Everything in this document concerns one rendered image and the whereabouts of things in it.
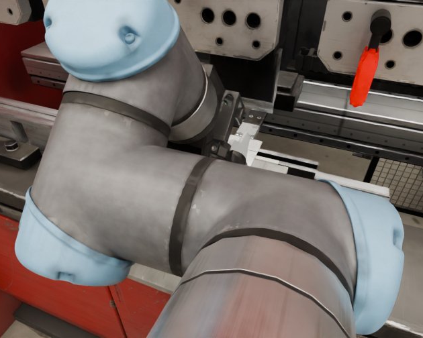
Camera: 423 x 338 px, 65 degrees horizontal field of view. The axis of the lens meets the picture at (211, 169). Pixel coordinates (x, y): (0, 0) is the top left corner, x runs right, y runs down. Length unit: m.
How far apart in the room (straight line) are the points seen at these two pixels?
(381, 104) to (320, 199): 0.66
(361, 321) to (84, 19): 0.21
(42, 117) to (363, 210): 0.71
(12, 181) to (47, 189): 0.60
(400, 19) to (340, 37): 0.06
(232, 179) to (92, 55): 0.10
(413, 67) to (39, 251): 0.39
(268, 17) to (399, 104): 0.48
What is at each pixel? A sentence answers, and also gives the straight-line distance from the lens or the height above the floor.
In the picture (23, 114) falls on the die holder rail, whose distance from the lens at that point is 0.83.
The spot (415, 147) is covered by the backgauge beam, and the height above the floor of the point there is 0.93.
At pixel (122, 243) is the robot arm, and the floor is 1.19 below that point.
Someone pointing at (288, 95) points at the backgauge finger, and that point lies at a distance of 0.71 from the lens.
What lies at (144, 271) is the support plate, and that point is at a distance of 0.41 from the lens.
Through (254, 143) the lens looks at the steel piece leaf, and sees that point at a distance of 0.59.
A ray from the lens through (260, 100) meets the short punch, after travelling 0.50.
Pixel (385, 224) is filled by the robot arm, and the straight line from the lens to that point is 0.18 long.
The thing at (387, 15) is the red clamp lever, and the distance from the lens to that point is 0.38.
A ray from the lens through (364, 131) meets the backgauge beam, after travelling 0.79.
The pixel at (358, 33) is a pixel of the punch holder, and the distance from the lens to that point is 0.42.
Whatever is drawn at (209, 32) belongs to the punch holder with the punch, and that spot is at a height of 1.20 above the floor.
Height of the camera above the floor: 1.34
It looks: 40 degrees down
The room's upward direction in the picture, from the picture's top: straight up
